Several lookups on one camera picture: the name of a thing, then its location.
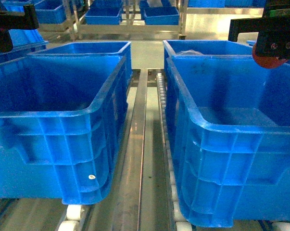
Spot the left blue plastic container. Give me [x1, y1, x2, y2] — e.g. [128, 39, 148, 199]
[0, 55, 128, 205]

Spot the orange 4680 cylinder cap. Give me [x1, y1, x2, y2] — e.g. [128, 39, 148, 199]
[252, 43, 289, 69]

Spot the right blue plastic container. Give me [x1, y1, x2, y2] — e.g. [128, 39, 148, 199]
[165, 56, 290, 228]

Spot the steel center rail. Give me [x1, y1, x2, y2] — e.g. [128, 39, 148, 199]
[111, 69, 148, 231]

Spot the blue bin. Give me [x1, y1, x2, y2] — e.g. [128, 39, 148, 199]
[29, 41, 132, 88]
[162, 39, 256, 80]

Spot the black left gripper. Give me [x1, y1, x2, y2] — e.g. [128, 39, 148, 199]
[0, 4, 39, 52]

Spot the blue bin behind right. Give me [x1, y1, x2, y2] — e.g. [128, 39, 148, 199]
[162, 39, 256, 80]

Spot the blue bin behind left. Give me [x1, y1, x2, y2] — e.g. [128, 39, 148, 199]
[29, 41, 132, 88]

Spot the blue plastic container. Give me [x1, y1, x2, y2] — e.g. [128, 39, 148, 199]
[165, 56, 290, 228]
[0, 55, 128, 205]

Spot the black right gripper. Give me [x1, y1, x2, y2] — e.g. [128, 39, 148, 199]
[228, 0, 290, 60]

